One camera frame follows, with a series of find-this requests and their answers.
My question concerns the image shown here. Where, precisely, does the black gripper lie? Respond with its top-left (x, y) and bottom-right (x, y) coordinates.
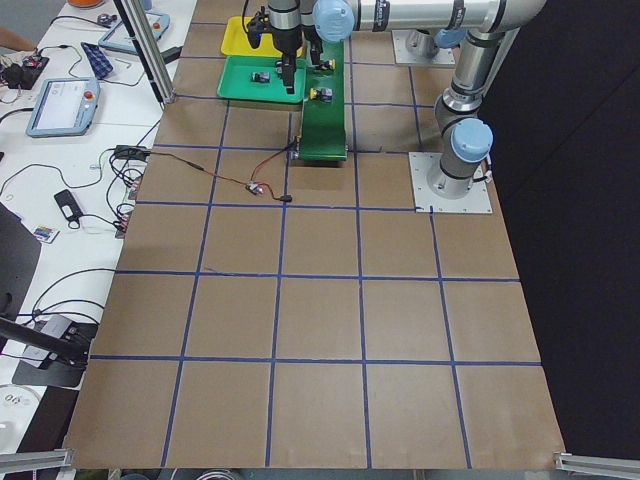
top-left (248, 0), bottom-right (302, 55)
top-left (281, 27), bottom-right (323, 94)

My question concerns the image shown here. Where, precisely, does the green push button switch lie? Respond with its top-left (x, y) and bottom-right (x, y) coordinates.
top-left (250, 72), bottom-right (271, 84)

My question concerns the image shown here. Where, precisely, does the yellow push button switch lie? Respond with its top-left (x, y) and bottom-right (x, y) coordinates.
top-left (309, 87), bottom-right (333, 103)

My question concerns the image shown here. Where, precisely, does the green plastic tray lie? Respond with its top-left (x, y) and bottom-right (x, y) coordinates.
top-left (217, 55), bottom-right (307, 104)

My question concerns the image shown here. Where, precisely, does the yellow plastic tray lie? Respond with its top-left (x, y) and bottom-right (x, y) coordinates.
top-left (220, 16), bottom-right (281, 58)

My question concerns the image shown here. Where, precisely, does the green conveyor belt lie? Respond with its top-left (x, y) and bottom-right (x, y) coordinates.
top-left (289, 42), bottom-right (347, 162)

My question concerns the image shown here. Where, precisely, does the black power adapter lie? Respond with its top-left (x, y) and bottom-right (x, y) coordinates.
top-left (161, 46), bottom-right (182, 65)

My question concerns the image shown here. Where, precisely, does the motor speed controller board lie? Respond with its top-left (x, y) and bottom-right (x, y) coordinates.
top-left (245, 182), bottom-right (266, 195)

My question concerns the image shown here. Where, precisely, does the upper teach pendant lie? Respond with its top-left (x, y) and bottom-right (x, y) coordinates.
top-left (97, 10), bottom-right (171, 55)

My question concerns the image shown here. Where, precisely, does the teach pendant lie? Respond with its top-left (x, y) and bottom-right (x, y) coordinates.
top-left (97, 10), bottom-right (171, 55)
top-left (26, 77), bottom-right (101, 138)

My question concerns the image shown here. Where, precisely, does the blue plaid cloth pouch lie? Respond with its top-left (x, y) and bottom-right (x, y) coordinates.
top-left (81, 42), bottom-right (113, 80)

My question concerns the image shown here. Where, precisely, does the black usb hub box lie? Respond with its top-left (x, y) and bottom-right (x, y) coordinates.
top-left (113, 145), bottom-right (150, 161)

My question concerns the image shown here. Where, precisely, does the lower teach pendant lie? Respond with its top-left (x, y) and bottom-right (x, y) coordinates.
top-left (26, 77), bottom-right (101, 138)

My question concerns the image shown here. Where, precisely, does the red black wire pair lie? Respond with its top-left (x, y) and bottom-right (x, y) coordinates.
top-left (147, 142), bottom-right (296, 201)

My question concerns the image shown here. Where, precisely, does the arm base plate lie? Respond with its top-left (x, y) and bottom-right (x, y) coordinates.
top-left (392, 29), bottom-right (466, 68)
top-left (408, 152), bottom-right (493, 214)

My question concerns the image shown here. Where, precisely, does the aluminium frame post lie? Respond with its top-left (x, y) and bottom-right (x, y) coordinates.
top-left (114, 0), bottom-right (175, 105)

